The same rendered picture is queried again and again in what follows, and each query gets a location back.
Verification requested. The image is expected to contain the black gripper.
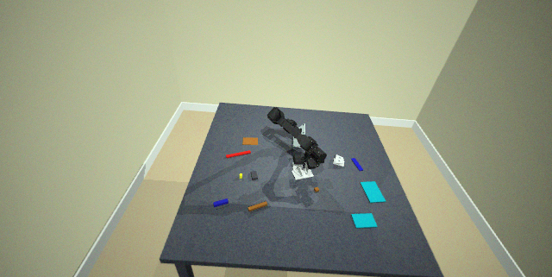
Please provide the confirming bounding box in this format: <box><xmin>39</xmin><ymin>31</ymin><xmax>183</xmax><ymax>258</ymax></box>
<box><xmin>293</xmin><ymin>152</ymin><xmax>324</xmax><ymax>168</ymax></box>

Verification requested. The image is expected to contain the orange rectangular bar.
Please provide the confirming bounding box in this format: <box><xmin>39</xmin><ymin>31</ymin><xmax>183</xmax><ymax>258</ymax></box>
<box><xmin>248</xmin><ymin>202</ymin><xmax>267</xmax><ymax>211</ymax></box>

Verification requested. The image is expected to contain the orange flat rectangular block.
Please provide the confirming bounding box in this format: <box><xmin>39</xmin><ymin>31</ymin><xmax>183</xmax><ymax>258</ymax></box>
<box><xmin>242</xmin><ymin>137</ymin><xmax>258</xmax><ymax>145</ymax></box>

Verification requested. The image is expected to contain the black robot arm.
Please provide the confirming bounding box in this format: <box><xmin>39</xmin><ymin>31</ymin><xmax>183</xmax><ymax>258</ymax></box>
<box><xmin>267</xmin><ymin>107</ymin><xmax>327</xmax><ymax>169</ymax></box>

